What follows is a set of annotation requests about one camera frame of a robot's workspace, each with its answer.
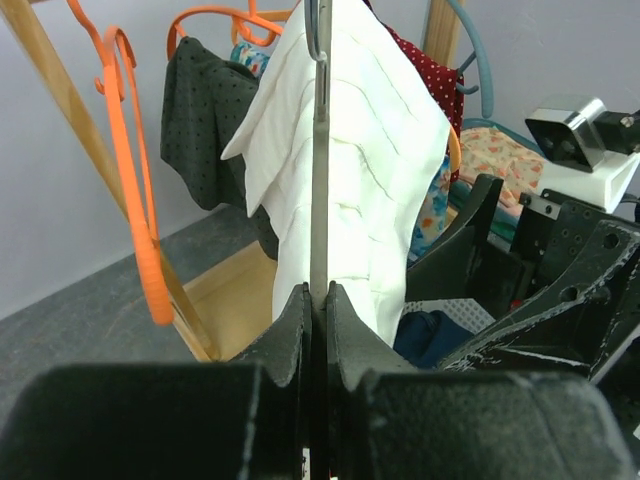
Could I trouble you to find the peach patterned garment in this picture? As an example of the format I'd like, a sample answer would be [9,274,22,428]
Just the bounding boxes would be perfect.
[459,127,547,216]

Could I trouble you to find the blue-grey hanger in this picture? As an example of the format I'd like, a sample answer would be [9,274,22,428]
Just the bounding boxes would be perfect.
[447,0,494,119]

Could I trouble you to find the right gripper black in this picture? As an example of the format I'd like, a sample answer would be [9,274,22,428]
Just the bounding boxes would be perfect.
[405,174,639,430]

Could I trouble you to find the grey hanger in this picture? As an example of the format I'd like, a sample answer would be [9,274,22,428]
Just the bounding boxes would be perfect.
[303,0,332,309]

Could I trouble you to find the red polka dot garment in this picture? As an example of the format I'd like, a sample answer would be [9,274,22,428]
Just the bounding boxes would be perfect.
[385,25,464,135]

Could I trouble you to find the orange hanger of floral garment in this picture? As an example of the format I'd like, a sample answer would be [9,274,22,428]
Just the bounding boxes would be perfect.
[231,16,276,47]

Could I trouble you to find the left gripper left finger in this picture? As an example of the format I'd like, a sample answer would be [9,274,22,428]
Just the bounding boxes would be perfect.
[1,285,311,479]

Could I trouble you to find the white plastic basket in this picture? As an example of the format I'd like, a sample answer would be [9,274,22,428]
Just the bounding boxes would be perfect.
[402,298,496,334]

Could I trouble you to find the orange plastic hanger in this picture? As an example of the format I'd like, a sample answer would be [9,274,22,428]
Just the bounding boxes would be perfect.
[67,1,174,325]

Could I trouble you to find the white pleated skirt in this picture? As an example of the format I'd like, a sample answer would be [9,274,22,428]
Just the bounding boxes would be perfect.
[223,1,450,343]

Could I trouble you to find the blue denim skirt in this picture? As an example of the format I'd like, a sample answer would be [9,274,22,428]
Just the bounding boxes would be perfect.
[393,310,473,369]

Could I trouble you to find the wooden clothes rack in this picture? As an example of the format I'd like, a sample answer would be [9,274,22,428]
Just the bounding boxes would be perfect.
[0,0,466,362]

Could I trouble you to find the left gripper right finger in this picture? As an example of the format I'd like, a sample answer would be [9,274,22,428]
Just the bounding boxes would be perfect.
[327,284,638,479]

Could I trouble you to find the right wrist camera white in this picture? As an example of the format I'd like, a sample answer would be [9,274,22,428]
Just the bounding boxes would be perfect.
[525,94,639,214]

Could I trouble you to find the black dotted garment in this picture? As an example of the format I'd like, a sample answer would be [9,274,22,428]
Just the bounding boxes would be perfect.
[159,35,279,261]

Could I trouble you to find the orange hanger of black garment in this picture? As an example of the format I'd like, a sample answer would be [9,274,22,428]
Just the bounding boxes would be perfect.
[164,1,293,60]

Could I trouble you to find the blue floral garment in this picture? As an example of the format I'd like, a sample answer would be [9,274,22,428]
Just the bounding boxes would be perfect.
[230,42,457,265]

